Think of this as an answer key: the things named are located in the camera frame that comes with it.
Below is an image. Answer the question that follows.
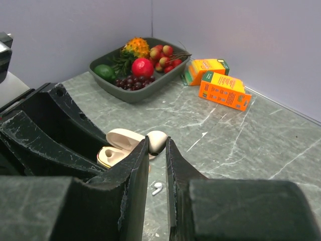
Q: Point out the green avocado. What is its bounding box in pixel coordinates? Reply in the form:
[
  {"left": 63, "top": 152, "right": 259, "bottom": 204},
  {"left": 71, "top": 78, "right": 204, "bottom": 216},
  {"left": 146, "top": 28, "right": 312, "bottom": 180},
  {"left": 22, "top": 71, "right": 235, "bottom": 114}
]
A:
[{"left": 94, "top": 64, "right": 116, "bottom": 82}]

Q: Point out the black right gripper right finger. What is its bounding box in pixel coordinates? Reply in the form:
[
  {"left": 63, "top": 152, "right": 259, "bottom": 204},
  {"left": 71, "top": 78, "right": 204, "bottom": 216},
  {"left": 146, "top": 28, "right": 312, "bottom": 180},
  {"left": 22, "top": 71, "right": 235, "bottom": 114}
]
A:
[{"left": 166, "top": 138, "right": 320, "bottom": 240}]

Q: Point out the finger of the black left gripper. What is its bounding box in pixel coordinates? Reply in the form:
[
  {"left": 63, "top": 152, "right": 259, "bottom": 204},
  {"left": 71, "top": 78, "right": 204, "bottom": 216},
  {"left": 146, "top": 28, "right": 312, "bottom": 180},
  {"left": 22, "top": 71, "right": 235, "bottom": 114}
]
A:
[
  {"left": 1, "top": 83, "right": 109, "bottom": 151},
  {"left": 1, "top": 110, "right": 106, "bottom": 180}
]

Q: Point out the beige earbud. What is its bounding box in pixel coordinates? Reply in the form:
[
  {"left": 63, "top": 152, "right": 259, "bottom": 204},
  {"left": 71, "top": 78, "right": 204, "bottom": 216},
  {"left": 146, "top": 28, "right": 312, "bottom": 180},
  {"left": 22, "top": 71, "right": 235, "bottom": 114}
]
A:
[{"left": 147, "top": 131, "right": 168, "bottom": 157}]

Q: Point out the beige earbud charging case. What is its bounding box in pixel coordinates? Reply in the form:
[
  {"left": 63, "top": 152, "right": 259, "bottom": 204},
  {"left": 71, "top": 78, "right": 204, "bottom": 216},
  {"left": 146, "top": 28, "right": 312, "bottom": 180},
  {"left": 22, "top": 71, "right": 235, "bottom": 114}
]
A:
[{"left": 96, "top": 128, "right": 144, "bottom": 168}]

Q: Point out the orange spiky fruit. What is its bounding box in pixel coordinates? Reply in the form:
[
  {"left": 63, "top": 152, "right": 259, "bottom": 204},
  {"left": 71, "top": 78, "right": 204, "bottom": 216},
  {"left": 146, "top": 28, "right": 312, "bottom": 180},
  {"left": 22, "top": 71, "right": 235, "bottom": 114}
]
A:
[{"left": 121, "top": 37, "right": 150, "bottom": 58}]

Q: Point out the dark green fruit tray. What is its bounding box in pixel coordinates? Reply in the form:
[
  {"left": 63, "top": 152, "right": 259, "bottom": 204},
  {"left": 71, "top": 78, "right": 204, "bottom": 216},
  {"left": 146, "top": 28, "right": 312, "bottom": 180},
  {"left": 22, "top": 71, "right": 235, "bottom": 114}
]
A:
[{"left": 89, "top": 37, "right": 191, "bottom": 103}]

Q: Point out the red apple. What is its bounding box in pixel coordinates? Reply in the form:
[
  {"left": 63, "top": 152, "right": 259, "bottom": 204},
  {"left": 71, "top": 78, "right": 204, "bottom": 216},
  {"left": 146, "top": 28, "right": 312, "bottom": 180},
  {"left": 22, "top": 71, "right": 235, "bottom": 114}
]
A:
[{"left": 131, "top": 58, "right": 154, "bottom": 77}]

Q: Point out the dark red grape bunch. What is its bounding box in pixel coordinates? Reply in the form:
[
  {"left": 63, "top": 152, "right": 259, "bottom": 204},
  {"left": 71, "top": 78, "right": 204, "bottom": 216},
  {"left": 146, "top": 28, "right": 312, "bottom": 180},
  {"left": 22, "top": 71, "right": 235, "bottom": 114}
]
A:
[{"left": 114, "top": 75, "right": 156, "bottom": 91}]

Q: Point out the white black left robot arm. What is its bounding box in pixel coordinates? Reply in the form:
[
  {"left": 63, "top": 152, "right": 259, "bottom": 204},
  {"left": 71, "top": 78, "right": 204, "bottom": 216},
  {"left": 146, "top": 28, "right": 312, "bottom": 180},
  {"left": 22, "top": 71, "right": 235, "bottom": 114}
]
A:
[{"left": 1, "top": 32, "right": 107, "bottom": 181}]

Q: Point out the white earbud lower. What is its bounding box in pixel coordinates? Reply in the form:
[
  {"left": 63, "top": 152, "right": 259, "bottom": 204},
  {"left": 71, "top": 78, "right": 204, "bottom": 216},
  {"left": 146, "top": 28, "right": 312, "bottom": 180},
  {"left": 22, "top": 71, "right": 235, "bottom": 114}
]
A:
[{"left": 152, "top": 182, "right": 163, "bottom": 196}]

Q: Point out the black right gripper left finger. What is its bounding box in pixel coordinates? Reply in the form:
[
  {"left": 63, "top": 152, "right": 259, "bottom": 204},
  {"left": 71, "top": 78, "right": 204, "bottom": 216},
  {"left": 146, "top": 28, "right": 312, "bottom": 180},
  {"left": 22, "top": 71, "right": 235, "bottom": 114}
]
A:
[{"left": 1, "top": 139, "right": 149, "bottom": 240}]

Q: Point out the orange carton lying back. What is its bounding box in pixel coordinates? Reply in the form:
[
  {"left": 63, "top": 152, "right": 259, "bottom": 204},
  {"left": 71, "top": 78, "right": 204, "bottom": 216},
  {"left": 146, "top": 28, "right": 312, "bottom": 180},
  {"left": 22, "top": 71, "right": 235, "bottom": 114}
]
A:
[{"left": 199, "top": 71, "right": 252, "bottom": 111}]

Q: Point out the orange green carton upright back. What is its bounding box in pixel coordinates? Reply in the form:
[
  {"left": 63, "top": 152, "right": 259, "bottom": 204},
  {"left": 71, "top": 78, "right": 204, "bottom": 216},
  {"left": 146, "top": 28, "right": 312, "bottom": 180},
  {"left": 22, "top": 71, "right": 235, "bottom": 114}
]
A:
[{"left": 181, "top": 59, "right": 230, "bottom": 86}]

